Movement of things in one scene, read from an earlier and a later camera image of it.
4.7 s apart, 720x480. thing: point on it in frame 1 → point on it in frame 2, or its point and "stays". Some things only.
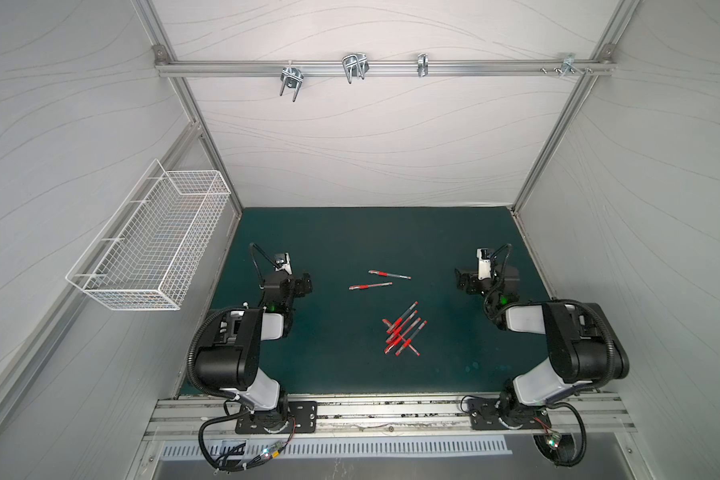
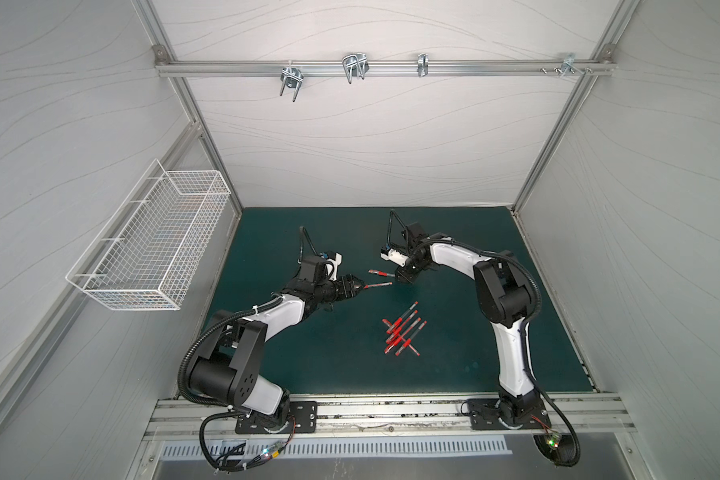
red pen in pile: x=400 y=319 stays
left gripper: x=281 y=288 → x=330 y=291
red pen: x=388 y=274 stays
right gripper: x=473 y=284 → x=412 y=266
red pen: x=368 y=286 stays
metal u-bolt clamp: x=355 y=65 stays
